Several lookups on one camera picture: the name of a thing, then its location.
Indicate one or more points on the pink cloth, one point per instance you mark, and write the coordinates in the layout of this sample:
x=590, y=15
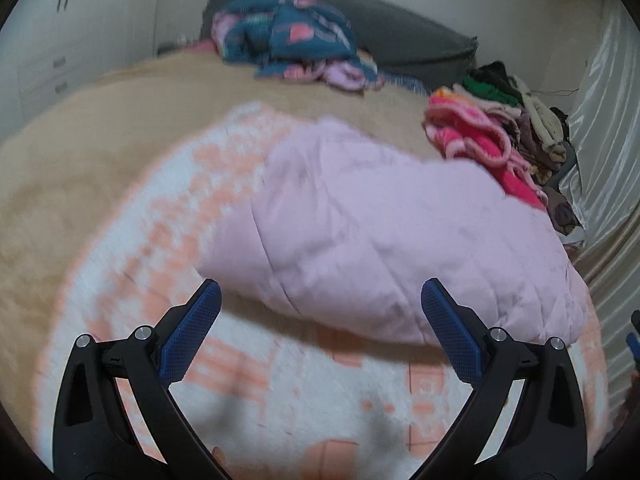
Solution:
x=200, y=46

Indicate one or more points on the pile of mixed clothes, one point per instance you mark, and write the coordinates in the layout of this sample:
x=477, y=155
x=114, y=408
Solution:
x=535, y=125

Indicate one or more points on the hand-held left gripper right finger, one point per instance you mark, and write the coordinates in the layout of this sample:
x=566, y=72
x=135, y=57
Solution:
x=450, y=332

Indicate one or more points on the orange white checkered blanket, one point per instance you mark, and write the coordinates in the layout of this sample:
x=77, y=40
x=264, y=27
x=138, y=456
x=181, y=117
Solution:
x=130, y=270

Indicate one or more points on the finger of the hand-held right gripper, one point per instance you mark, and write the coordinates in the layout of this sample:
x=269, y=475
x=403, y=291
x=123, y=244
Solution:
x=634, y=345

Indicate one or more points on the blue patterned sheet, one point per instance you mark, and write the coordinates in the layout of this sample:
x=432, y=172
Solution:
x=407, y=84

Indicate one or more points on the blue floral quilt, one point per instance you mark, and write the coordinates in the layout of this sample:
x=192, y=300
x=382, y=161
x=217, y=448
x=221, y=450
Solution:
x=285, y=35

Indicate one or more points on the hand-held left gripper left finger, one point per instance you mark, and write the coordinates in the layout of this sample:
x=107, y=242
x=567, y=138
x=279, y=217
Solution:
x=192, y=332

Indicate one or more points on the white satin curtain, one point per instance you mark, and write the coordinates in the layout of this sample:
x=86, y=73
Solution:
x=610, y=135

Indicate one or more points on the tan bedspread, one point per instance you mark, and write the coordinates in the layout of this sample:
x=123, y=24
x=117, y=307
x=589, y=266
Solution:
x=125, y=120

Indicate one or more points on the pink quilted jacket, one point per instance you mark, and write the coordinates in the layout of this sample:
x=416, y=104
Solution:
x=380, y=240

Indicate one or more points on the white wardrobe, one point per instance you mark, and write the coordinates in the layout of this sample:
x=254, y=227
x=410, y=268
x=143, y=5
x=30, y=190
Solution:
x=85, y=35

